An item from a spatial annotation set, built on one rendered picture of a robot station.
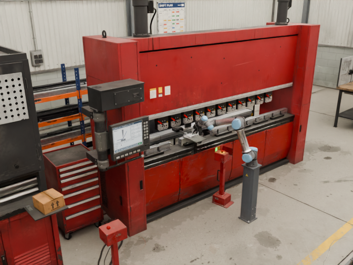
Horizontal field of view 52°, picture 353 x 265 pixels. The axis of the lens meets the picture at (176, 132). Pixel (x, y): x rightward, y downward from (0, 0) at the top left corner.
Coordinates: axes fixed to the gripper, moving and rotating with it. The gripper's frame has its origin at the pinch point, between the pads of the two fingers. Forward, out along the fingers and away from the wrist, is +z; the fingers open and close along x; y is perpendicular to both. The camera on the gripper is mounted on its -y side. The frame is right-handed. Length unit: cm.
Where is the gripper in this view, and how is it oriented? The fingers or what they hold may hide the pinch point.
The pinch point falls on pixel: (194, 134)
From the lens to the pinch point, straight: 470.9
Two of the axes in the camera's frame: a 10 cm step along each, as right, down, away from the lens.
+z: -3.5, 5.3, 7.7
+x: -8.4, 1.9, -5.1
